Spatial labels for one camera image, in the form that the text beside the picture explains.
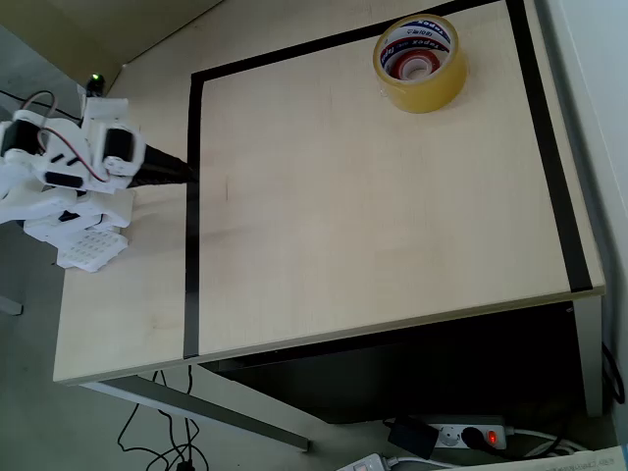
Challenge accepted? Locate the red white servo cable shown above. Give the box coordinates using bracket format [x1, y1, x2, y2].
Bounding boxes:
[37, 126, 112, 183]
[21, 90, 61, 120]

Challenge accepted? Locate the black power adapter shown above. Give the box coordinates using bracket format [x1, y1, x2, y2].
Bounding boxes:
[388, 416, 440, 460]

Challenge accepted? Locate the grey desk leg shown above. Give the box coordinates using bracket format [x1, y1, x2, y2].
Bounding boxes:
[0, 90, 26, 117]

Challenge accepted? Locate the grey slanted table bar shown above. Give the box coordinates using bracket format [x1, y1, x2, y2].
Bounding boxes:
[80, 371, 312, 453]

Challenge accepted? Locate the wrist camera with green light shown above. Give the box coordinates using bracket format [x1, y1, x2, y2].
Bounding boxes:
[79, 73, 131, 125]

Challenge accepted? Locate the grey desk foot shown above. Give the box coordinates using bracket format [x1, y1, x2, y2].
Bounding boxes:
[0, 292, 25, 317]

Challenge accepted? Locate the black round plug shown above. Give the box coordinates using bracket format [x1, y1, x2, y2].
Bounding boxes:
[460, 426, 487, 450]

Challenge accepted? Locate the white perforated base plate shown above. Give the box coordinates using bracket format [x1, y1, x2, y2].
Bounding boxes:
[56, 230, 130, 274]

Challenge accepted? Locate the grey upright table leg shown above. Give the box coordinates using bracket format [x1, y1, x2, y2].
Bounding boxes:
[571, 296, 604, 419]

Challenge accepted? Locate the white power strip red switch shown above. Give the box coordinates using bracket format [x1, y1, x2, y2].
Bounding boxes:
[425, 415, 509, 451]

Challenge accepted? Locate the red tape roll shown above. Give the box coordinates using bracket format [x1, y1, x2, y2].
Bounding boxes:
[390, 50, 444, 82]

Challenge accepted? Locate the black looped cable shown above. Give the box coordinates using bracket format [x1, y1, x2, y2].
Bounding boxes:
[601, 341, 627, 406]

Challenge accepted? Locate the small white power strip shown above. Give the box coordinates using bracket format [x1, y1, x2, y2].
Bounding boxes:
[337, 452, 387, 471]

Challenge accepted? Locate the printed paper sheet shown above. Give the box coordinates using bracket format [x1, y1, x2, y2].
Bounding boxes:
[450, 444, 628, 471]

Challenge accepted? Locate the long black tape strip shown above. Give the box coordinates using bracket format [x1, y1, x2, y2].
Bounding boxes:
[504, 0, 594, 291]
[183, 73, 205, 359]
[190, 0, 506, 89]

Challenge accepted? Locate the white power cable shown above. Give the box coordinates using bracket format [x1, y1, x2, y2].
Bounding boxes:
[504, 427, 583, 458]

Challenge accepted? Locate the thin black floor cable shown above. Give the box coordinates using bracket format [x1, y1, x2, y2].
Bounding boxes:
[117, 401, 171, 471]
[152, 363, 207, 471]

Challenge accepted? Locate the black panel under table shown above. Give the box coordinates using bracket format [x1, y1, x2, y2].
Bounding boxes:
[200, 301, 588, 426]

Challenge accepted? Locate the yellow tape roll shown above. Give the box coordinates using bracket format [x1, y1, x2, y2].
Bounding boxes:
[373, 14, 468, 115]

